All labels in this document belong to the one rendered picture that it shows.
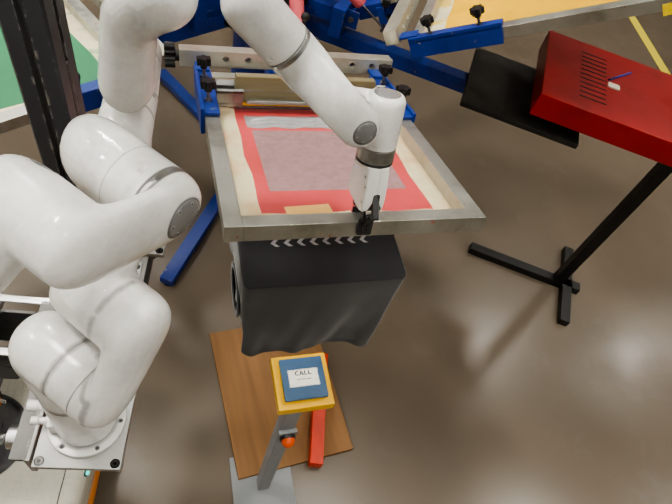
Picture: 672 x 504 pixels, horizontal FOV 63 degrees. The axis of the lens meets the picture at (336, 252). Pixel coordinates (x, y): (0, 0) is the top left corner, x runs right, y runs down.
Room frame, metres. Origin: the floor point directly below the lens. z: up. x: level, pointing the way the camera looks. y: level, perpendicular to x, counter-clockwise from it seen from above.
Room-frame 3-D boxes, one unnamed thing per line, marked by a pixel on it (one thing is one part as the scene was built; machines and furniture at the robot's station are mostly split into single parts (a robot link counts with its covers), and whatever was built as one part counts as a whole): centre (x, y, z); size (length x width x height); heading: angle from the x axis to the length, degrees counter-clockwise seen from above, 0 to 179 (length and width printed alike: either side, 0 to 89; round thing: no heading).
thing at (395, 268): (1.05, 0.10, 0.95); 0.48 x 0.44 x 0.01; 27
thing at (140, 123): (0.69, 0.44, 1.37); 0.13 x 0.10 x 0.16; 19
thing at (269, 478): (0.54, -0.02, 0.48); 0.22 x 0.22 x 0.96; 27
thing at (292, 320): (0.84, 0.00, 0.74); 0.45 x 0.03 x 0.43; 117
